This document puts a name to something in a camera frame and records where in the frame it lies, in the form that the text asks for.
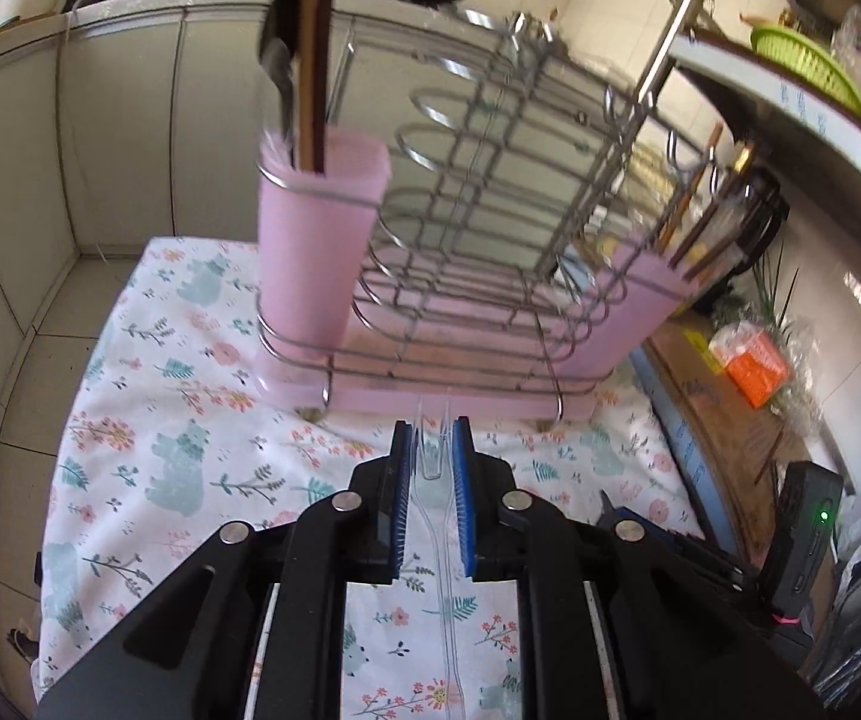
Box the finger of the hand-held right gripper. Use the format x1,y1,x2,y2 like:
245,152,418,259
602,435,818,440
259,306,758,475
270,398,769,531
599,491,731,578

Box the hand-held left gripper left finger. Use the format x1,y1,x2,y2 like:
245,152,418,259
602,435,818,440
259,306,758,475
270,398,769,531
36,420,412,720

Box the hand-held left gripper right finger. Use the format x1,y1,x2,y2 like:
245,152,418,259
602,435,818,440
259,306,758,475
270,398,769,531
452,416,825,720

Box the clear plastic fork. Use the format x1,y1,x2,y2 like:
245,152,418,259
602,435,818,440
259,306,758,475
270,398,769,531
413,394,469,717

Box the pink plastic utensil cup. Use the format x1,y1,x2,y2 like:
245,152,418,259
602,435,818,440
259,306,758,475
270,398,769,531
254,127,392,391

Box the dark brown chopstick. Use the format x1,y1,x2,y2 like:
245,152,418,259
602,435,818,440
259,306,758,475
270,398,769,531
301,0,322,172

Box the brown chopstick yellow tip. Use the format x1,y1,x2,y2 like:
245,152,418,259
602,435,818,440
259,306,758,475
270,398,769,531
306,0,343,175

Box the black spoon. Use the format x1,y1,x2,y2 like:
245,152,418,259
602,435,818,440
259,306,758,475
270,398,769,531
259,0,304,166

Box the metal wire dish rack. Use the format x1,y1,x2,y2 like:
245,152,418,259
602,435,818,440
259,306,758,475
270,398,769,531
256,0,731,421

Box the blue-grey board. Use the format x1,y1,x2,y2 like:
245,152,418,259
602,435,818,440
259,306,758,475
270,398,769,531
629,349,739,548

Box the pink plastic drip tray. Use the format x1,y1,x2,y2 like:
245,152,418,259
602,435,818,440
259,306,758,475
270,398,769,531
254,236,694,417

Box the orange packet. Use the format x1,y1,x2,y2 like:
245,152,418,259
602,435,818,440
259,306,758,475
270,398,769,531
707,319,795,410

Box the green leafy plant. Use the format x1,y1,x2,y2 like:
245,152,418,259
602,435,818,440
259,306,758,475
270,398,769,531
715,240,806,361

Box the floral bear print tablecloth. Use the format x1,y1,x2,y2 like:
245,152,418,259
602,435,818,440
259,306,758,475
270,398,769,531
36,236,705,720

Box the black utensil holder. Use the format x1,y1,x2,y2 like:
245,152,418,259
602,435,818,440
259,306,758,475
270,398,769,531
730,169,791,278

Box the dark chopstick gold tip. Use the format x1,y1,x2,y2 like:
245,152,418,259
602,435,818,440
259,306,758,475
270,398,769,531
681,142,757,278

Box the reddish brown chopstick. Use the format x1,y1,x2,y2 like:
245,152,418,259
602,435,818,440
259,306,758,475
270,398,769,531
655,124,724,263

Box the steel edged shelf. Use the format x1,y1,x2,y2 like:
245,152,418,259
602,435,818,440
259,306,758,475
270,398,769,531
670,0,861,226

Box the white kitchen cabinet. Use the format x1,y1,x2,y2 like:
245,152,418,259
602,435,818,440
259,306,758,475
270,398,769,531
0,0,589,263

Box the green plastic basket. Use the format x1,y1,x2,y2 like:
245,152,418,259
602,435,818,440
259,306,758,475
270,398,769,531
749,24,861,117

